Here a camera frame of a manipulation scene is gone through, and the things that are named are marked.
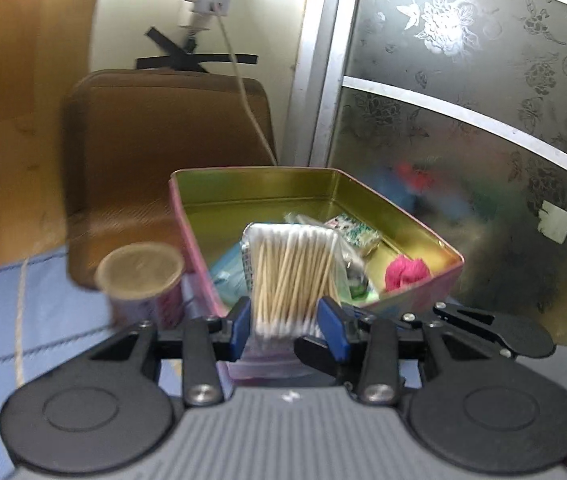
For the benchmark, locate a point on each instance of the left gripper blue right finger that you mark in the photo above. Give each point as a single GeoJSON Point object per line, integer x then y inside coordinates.
{"type": "Point", "coordinates": [366, 352]}

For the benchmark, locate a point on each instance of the pink fluffy towel ball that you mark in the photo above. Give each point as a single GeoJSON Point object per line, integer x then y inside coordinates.
{"type": "Point", "coordinates": [403, 272]}

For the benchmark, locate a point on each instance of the wood pattern wall sheet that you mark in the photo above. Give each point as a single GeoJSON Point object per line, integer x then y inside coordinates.
{"type": "Point", "coordinates": [44, 51]}

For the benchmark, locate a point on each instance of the peanut can with lid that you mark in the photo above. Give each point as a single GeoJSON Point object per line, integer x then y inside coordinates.
{"type": "Point", "coordinates": [142, 282]}

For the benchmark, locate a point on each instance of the black tape cross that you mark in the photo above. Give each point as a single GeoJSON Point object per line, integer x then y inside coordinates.
{"type": "Point", "coordinates": [178, 58]}

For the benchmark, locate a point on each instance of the blue glasses case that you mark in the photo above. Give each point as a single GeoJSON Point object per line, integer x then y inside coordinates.
{"type": "Point", "coordinates": [228, 276]}

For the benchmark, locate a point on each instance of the frosted glass sliding door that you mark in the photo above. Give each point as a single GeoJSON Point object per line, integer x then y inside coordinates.
{"type": "Point", "coordinates": [457, 111]}

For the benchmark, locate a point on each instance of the green correction tape dispenser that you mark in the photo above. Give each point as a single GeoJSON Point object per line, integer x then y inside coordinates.
{"type": "Point", "coordinates": [355, 273]}

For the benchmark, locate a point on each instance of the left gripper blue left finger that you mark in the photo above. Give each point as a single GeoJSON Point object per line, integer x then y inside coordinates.
{"type": "Point", "coordinates": [207, 341]}

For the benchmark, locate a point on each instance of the pink macaron tin box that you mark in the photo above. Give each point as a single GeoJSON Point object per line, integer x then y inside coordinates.
{"type": "Point", "coordinates": [214, 206]}

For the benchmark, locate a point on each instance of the blue quilted table cover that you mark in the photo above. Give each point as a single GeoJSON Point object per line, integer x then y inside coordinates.
{"type": "Point", "coordinates": [45, 319]}

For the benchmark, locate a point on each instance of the green cleaning cloth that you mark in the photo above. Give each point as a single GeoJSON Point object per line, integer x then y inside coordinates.
{"type": "Point", "coordinates": [365, 296]}

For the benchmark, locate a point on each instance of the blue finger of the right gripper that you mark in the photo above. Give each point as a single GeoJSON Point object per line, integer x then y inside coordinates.
{"type": "Point", "coordinates": [518, 334]}
{"type": "Point", "coordinates": [314, 352]}

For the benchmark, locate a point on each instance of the green patterned tissue pack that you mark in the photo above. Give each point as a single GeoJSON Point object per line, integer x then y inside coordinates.
{"type": "Point", "coordinates": [361, 237]}

